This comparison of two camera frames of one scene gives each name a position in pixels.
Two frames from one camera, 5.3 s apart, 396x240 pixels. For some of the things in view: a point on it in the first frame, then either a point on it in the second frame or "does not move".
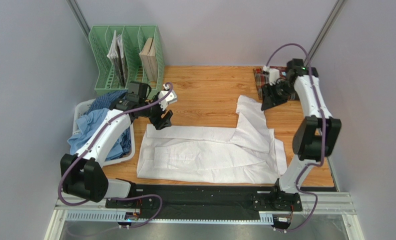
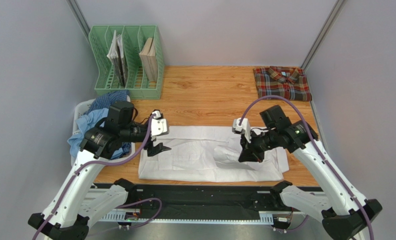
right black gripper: (271, 94) to (248, 146)
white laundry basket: (82, 104) does not move
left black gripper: (165, 122) to (152, 150)
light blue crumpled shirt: (88, 124) does not move
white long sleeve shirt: (249, 153) does not move
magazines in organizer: (117, 54) does not move
